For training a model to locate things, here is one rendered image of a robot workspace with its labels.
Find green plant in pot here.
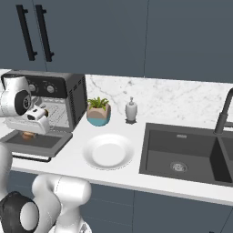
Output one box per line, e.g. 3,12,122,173
86,96,112,127

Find black cupboard handle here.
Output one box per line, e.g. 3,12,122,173
15,4,38,62
35,4,56,63

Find brown baguette bread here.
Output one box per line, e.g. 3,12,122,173
21,130,35,141

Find grey toaster oven door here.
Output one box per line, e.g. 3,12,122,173
0,130,74,158

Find dark blue cupboard door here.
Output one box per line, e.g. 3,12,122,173
144,0,233,84
0,0,47,73
32,0,149,78

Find dark grey sink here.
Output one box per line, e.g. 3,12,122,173
138,122,233,187

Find black tap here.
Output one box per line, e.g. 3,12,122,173
213,87,233,137

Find black toaster oven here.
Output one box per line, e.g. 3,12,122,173
0,69,89,134

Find grey soap dispenser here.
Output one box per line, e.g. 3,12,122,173
125,96,138,125

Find dark blue base cupboards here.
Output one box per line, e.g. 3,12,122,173
6,169,233,233

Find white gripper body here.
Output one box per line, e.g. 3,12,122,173
5,116,51,136

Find white plate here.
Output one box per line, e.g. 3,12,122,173
82,133,136,171

